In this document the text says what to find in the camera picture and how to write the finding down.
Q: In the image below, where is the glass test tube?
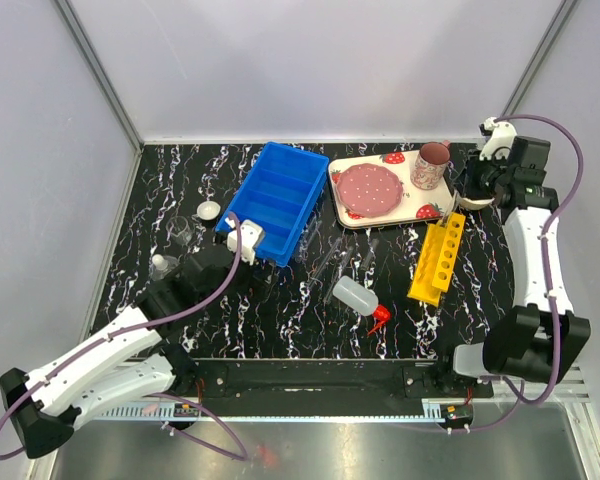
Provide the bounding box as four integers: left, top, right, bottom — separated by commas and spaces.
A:
301, 238, 342, 293
441, 210, 455, 229
324, 247, 354, 305
295, 218, 322, 262
360, 238, 379, 272

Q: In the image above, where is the white wash bottle red cap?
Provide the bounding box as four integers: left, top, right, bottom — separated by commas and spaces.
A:
332, 276, 391, 336

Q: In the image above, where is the yellow test tube rack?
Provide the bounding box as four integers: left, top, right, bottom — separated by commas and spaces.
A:
407, 213, 466, 306

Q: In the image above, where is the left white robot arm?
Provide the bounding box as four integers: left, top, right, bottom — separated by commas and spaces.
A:
0, 247, 254, 459

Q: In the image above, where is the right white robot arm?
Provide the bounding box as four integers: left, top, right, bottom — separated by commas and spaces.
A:
433, 133, 591, 397

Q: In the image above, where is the white ceramic bowl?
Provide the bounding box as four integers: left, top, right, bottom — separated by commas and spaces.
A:
453, 191, 494, 211

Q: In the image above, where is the pink ghost print mug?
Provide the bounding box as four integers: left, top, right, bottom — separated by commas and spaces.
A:
410, 141, 451, 190

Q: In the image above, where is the small white dish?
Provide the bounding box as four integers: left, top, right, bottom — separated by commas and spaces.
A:
196, 200, 221, 221

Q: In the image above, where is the blue compartment bin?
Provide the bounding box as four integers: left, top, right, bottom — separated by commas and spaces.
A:
215, 142, 329, 267

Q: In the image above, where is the small glass beaker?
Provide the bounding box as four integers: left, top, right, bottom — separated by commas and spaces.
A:
166, 216, 193, 246

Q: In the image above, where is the glass flask with stopper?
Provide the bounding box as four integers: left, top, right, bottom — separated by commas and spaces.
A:
149, 254, 179, 285

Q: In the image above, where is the strawberry print tray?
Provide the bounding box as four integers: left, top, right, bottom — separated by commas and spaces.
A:
328, 151, 452, 229

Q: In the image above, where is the pink polka dot plate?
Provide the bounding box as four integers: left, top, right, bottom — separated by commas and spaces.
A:
335, 163, 404, 218

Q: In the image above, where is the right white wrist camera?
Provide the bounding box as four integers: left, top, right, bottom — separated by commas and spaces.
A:
479, 117, 517, 161

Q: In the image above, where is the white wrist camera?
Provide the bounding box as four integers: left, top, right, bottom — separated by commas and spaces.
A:
479, 117, 517, 161
225, 219, 266, 265

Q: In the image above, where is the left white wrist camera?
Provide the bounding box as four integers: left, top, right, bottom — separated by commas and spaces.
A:
225, 219, 266, 265

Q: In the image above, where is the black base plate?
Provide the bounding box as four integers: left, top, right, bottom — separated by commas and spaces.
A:
170, 359, 494, 418

